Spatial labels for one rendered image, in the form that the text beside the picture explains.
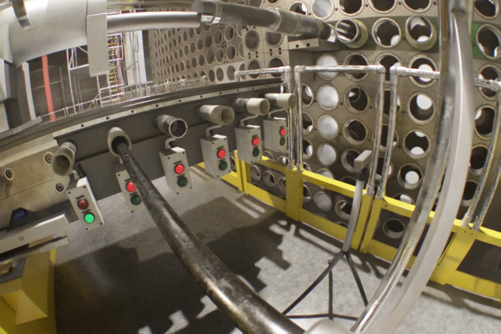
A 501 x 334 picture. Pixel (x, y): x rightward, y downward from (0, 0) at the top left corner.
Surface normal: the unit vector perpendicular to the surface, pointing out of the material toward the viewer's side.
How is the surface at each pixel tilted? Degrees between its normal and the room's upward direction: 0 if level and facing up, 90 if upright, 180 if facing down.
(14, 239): 90
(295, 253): 0
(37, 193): 90
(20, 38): 121
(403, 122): 90
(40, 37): 126
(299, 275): 0
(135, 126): 90
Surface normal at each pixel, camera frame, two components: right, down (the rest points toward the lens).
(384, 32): -0.75, 0.28
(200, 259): -0.15, -0.91
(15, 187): 0.66, 0.20
